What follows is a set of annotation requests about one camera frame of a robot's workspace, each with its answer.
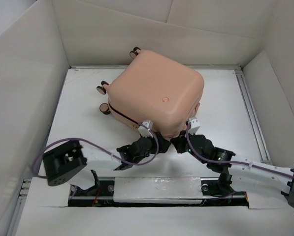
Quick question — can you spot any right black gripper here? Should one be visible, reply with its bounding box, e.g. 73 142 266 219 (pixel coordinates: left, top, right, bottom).
169 129 207 164

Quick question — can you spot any pink hard-shell suitcase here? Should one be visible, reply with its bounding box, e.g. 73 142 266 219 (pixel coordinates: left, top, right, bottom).
97 47 204 138

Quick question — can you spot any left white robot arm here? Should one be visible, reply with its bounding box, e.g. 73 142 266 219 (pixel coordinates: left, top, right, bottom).
42 132 171 195

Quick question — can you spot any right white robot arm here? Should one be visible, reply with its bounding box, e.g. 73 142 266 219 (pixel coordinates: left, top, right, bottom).
171 132 294 208

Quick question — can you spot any white foam cover block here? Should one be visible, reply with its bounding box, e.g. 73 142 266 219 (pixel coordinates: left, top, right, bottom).
113 177 203 204

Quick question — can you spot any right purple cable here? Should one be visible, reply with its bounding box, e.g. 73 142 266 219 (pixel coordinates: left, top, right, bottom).
185 124 294 180

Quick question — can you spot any purple cable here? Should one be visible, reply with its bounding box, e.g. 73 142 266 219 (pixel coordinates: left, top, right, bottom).
185 124 294 180
30 124 160 177

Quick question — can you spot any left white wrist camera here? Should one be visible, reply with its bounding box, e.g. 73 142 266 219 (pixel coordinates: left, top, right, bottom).
138 120 153 137

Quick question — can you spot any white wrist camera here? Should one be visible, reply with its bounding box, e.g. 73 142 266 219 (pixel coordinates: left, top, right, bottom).
138 120 153 137
188 117 200 135

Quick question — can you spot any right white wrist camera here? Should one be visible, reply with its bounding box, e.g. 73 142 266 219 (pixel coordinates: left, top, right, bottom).
188 117 200 135

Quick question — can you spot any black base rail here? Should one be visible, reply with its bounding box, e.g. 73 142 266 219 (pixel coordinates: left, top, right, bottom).
68 177 249 207

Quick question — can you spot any aluminium frame rail right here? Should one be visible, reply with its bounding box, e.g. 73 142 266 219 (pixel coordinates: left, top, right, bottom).
235 66 272 164

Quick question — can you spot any aluminium frame rail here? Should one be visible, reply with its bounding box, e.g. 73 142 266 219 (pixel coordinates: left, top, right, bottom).
7 178 32 236
235 66 272 164

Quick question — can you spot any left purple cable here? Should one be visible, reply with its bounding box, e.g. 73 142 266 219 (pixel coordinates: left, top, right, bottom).
30 124 160 177

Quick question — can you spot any aluminium frame rail left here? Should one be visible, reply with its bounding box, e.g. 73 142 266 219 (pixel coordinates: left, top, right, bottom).
7 178 32 236

